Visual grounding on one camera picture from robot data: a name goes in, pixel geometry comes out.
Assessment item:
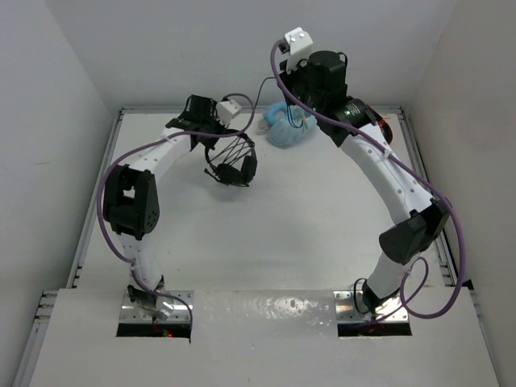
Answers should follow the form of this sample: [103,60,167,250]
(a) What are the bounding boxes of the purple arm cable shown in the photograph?
[269,39,467,323]
[96,93,257,335]

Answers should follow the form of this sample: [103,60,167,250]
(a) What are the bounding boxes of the metal base plate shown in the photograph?
[119,292,191,325]
[333,289,409,325]

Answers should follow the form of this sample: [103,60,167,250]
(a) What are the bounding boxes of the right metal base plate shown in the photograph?
[333,289,409,325]

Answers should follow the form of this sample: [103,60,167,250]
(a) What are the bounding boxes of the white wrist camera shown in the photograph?
[280,27,314,73]
[216,100,242,127]

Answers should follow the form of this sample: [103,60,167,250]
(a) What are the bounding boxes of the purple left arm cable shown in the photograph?
[96,93,257,335]

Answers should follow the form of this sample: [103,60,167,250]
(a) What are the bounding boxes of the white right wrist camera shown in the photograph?
[280,27,314,73]

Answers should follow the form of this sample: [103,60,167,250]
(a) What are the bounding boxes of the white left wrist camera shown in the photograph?
[216,100,242,127]

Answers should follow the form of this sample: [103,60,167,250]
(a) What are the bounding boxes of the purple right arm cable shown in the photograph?
[269,39,467,323]

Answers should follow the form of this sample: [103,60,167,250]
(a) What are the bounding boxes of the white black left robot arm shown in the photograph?
[96,95,241,314]

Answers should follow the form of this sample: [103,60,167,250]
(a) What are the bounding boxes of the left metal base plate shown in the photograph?
[119,292,191,325]

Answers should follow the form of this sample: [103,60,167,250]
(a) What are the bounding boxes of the light blue headphones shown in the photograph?
[258,101,317,148]

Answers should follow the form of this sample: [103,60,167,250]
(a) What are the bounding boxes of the thin black headset cable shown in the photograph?
[211,77,307,166]

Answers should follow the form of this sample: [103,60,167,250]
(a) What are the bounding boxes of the red black headphones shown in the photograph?
[366,105,393,144]

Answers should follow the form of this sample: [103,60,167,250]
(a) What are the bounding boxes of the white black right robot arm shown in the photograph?
[279,51,449,312]

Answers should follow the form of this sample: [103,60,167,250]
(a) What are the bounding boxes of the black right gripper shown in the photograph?
[277,53,323,114]

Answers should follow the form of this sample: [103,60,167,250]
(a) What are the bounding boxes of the black headset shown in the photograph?
[204,129,257,188]

